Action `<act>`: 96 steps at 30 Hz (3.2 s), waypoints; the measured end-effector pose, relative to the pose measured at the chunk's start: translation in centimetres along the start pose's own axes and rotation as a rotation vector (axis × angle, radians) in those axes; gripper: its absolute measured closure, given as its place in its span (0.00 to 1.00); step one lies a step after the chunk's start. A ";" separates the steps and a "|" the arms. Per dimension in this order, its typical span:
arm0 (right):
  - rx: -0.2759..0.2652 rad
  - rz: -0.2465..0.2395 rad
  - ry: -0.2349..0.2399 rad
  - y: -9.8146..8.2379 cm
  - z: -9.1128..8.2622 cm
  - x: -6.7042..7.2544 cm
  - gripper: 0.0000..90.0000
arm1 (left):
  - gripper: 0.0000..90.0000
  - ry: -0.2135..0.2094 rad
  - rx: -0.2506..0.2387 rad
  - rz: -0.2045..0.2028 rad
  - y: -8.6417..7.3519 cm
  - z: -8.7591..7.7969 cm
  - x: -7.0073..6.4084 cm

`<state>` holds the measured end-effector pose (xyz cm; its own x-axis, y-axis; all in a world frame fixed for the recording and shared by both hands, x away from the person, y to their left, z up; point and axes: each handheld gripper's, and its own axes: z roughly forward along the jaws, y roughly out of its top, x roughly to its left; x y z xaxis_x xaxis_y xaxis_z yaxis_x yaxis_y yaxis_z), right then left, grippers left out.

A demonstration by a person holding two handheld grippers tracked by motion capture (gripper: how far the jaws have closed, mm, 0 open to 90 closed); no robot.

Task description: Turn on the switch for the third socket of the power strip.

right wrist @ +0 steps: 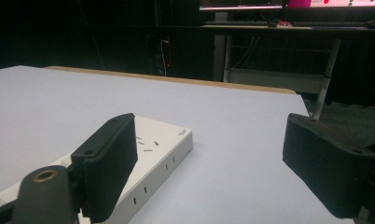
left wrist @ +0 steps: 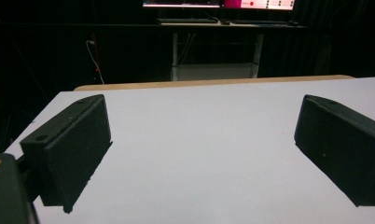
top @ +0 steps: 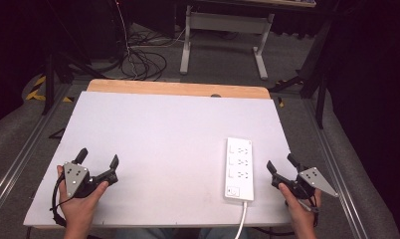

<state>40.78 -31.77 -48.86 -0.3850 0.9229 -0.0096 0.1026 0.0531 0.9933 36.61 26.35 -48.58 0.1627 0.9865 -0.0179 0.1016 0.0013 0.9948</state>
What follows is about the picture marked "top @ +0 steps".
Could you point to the white power strip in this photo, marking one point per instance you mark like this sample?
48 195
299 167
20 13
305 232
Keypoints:
239 167

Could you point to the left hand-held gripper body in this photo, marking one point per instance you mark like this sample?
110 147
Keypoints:
76 176

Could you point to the aluminium floor rail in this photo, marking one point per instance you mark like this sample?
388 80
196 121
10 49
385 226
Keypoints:
19 159
334 166

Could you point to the white board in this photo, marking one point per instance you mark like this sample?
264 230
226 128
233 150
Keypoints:
161 149

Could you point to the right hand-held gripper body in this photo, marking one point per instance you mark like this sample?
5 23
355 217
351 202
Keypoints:
309 181

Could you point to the person's left hand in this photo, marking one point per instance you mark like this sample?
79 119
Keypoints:
78 207

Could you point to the black metal stand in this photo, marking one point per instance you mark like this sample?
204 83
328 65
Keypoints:
315 69

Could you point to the yellow and black floor tape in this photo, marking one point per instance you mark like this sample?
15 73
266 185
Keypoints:
35 94

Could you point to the black tripod stand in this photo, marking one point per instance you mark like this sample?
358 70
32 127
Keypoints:
50 79

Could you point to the white metal desk frame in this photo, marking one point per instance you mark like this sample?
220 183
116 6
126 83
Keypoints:
228 21

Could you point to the person's right hand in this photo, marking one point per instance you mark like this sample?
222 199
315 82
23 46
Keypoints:
300 212

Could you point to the person's legs in jeans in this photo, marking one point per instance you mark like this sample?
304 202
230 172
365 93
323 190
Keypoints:
161 234

